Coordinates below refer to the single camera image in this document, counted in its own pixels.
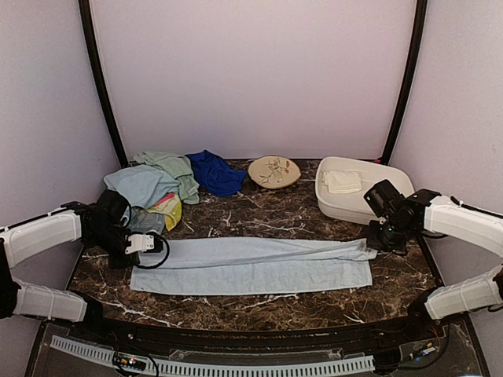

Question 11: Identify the white plastic basin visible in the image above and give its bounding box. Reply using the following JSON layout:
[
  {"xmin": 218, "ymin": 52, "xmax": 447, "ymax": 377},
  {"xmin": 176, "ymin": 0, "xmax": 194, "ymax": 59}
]
[{"xmin": 315, "ymin": 156, "xmax": 415, "ymax": 225}]

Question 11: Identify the royal blue towel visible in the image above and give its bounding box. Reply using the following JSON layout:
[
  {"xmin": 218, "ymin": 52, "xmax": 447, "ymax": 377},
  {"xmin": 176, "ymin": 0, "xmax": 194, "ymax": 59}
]
[{"xmin": 186, "ymin": 150, "xmax": 247, "ymax": 197}]

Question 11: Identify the yellow patterned towel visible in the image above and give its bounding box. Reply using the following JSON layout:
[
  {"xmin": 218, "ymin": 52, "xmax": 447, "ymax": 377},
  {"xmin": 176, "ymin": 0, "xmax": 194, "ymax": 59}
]
[{"xmin": 146, "ymin": 192, "xmax": 182, "ymax": 231}]

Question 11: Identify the white slotted cable duct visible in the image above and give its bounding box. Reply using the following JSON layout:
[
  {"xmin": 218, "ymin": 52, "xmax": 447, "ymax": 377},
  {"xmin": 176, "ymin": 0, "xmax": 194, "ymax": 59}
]
[{"xmin": 50, "ymin": 335, "xmax": 375, "ymax": 376}]

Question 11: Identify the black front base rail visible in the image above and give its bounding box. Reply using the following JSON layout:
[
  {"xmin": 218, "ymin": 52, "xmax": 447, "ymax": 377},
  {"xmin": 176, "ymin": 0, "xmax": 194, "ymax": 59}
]
[{"xmin": 38, "ymin": 295, "xmax": 475, "ymax": 357}]

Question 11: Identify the light blue towel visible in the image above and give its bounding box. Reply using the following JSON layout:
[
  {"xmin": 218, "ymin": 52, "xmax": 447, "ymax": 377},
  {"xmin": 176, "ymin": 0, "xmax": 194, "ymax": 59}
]
[{"xmin": 130, "ymin": 237, "xmax": 377, "ymax": 296}]

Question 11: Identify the blue grey towel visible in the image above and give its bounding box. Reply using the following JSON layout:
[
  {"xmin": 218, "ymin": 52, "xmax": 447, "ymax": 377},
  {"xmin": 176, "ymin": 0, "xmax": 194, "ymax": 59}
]
[{"xmin": 104, "ymin": 165, "xmax": 179, "ymax": 234}]

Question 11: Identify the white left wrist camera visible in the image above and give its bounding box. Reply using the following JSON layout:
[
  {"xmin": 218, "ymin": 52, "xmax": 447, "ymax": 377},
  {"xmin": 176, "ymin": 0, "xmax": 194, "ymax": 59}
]
[{"xmin": 124, "ymin": 233, "xmax": 155, "ymax": 254}]

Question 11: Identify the beige floral plate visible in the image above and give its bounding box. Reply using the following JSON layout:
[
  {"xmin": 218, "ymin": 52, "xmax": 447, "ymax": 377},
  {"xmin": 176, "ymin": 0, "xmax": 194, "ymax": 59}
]
[{"xmin": 248, "ymin": 156, "xmax": 301, "ymax": 189}]

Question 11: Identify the left black frame post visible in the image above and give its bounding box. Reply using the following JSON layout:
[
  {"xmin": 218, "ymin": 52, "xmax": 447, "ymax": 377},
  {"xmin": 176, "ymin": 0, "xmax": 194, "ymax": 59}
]
[{"xmin": 78, "ymin": 0, "xmax": 129, "ymax": 167}]

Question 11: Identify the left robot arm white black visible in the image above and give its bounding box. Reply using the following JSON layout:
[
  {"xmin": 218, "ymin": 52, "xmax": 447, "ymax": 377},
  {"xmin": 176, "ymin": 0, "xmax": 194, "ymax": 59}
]
[{"xmin": 1, "ymin": 190, "xmax": 154, "ymax": 342}]

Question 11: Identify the right black frame post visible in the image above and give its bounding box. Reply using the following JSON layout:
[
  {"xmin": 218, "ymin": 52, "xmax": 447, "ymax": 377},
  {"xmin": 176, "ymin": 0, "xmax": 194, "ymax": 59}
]
[{"xmin": 380, "ymin": 0, "xmax": 428, "ymax": 165}]

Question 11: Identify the pale green towel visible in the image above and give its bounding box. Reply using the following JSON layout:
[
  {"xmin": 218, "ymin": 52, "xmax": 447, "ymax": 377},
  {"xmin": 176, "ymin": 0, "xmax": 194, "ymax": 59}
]
[{"xmin": 133, "ymin": 152, "xmax": 200, "ymax": 205}]

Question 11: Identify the cream white towel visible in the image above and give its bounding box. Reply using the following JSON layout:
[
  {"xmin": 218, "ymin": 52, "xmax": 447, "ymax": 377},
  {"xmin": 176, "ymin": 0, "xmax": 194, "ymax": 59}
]
[{"xmin": 322, "ymin": 170, "xmax": 362, "ymax": 194}]

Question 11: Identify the black frame post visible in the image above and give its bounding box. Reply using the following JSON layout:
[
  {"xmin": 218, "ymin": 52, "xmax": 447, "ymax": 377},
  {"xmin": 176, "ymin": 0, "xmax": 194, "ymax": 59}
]
[
  {"xmin": 380, "ymin": 0, "xmax": 428, "ymax": 165},
  {"xmin": 78, "ymin": 0, "xmax": 129, "ymax": 167}
]

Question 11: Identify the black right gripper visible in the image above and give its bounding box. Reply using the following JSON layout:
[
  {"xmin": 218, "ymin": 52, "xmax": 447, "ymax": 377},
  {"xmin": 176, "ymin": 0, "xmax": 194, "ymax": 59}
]
[{"xmin": 367, "ymin": 217, "xmax": 412, "ymax": 252}]

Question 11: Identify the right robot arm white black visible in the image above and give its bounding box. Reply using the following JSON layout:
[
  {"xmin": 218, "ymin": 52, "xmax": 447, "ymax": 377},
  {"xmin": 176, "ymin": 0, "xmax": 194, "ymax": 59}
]
[{"xmin": 364, "ymin": 180, "xmax": 502, "ymax": 341}]

